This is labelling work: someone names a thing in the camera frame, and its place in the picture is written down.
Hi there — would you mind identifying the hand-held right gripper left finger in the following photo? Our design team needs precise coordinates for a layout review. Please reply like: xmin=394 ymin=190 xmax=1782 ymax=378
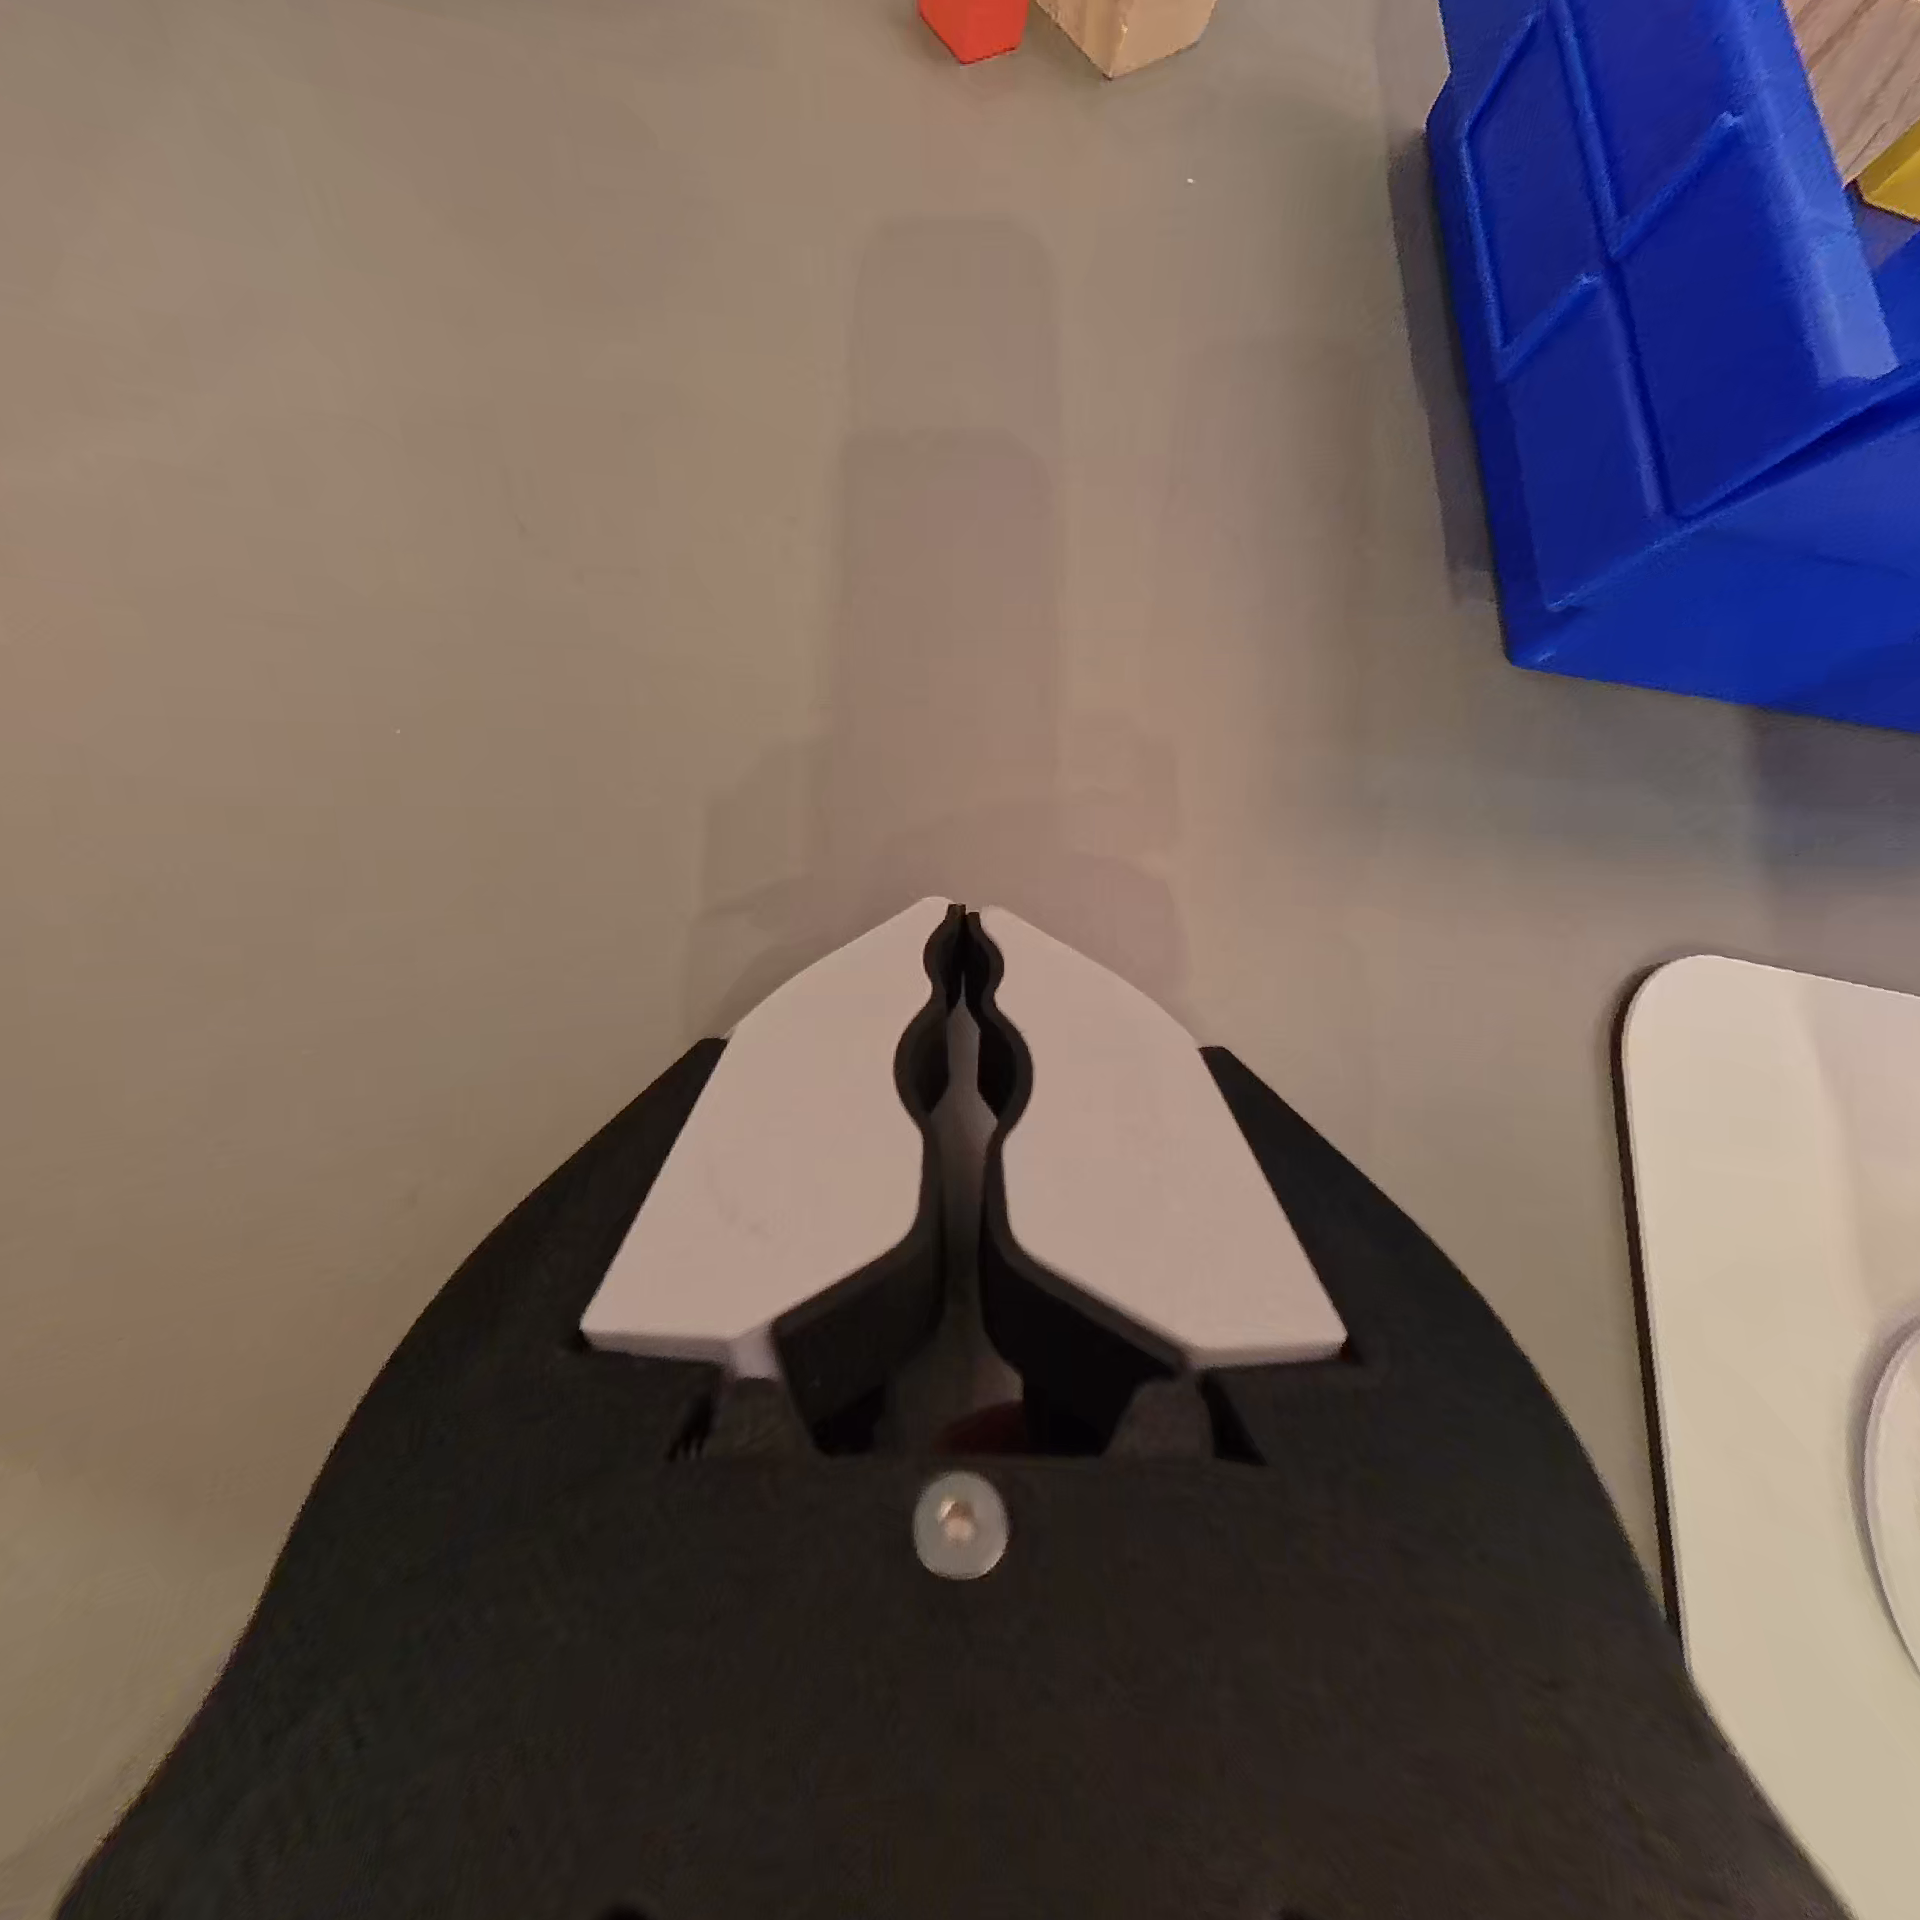
xmin=579 ymin=896 xmax=962 ymax=1457

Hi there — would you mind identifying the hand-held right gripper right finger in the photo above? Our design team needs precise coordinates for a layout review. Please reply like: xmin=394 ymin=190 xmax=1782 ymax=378
xmin=961 ymin=902 xmax=1349 ymax=1457

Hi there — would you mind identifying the blue plastic bin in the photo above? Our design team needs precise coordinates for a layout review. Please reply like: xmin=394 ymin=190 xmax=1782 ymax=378
xmin=1424 ymin=0 xmax=1920 ymax=737

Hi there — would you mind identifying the large plain wooden cube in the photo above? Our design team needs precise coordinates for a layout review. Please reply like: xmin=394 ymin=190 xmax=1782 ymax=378
xmin=1052 ymin=0 xmax=1219 ymax=82
xmin=1785 ymin=0 xmax=1920 ymax=187

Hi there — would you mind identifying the small red wooden cube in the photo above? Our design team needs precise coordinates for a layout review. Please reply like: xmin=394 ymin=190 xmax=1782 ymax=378
xmin=917 ymin=0 xmax=1037 ymax=64

